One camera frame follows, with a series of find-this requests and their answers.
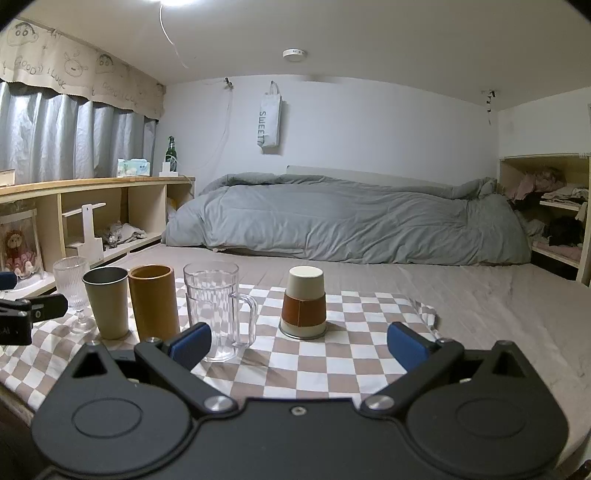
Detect white hanging bag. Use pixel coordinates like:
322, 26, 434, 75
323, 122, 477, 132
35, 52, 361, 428
255, 81, 284, 156

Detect white wall cable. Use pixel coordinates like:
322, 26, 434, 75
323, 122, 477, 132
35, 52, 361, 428
196, 78, 234, 172

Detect white wooden stand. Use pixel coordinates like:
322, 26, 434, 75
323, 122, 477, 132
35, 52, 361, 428
62, 203, 106, 269

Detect brown cylindrical cup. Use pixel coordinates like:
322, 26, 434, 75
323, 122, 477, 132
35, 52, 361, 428
128, 264, 181, 343

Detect beige cartoon print valance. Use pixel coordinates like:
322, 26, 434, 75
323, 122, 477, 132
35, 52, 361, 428
0, 18, 166, 119

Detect grey curtain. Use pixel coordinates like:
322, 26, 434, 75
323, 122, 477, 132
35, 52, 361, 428
0, 78, 160, 186

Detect black cloth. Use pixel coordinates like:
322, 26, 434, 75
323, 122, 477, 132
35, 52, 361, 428
544, 215, 585, 246

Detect grey crumpled cloth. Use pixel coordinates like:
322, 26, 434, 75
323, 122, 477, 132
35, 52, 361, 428
102, 222, 148, 246

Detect ribbed glass goblet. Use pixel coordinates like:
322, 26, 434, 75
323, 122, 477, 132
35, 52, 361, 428
53, 256, 96, 335

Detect white cup with brown sleeve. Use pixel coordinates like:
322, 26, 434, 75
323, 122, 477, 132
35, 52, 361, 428
278, 266, 328, 341

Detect wooden corner shelf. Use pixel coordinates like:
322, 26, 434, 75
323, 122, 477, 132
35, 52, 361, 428
498, 154, 591, 283

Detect clear plastic mug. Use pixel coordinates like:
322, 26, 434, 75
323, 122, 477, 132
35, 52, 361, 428
183, 261, 258, 362

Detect white ceiling cable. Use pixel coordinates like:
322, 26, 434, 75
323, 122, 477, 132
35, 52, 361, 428
159, 4, 191, 71

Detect tissue pack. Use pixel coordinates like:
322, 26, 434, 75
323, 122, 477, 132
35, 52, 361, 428
116, 158, 153, 178

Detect long wooden shelf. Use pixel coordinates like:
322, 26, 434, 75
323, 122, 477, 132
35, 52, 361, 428
0, 175, 197, 297

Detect brown white checkered cloth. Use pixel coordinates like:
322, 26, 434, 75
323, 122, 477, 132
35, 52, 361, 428
0, 284, 439, 416

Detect black hanging cable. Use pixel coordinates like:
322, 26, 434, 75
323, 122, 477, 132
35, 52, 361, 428
482, 89, 500, 126

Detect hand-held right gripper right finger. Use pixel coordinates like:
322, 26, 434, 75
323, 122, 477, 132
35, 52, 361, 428
361, 322, 528, 414

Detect pink clothes pile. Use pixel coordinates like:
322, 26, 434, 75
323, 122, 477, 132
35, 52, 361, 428
505, 167, 567, 200

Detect grey duvet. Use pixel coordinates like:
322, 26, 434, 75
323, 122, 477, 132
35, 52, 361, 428
164, 173, 533, 267

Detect folded beige clothes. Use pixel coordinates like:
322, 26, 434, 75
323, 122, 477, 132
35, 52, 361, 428
540, 183, 591, 205

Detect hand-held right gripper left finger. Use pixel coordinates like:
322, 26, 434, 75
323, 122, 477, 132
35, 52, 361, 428
69, 322, 237, 415

